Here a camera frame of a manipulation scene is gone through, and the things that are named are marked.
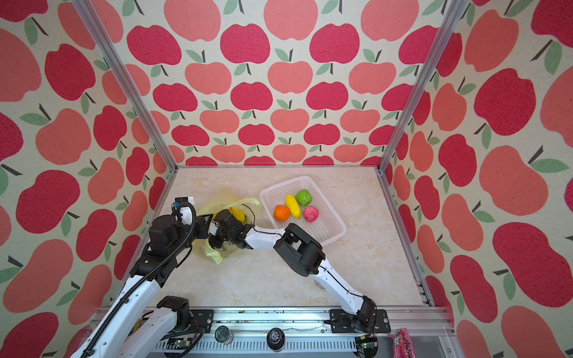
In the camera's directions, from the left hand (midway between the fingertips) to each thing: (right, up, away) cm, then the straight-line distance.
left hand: (215, 215), depth 76 cm
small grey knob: (+6, -33, -13) cm, 36 cm away
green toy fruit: (+33, +5, +25) cm, 41 cm away
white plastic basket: (+43, -7, +19) cm, 48 cm away
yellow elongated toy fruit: (+28, +1, +22) cm, 36 cm away
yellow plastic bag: (+1, +5, +4) cm, 7 cm away
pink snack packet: (+62, -40, -7) cm, 74 cm away
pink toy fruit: (+35, -2, +19) cm, 40 cm away
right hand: (-8, -8, +15) cm, 19 cm away
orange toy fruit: (+23, -1, +19) cm, 30 cm away
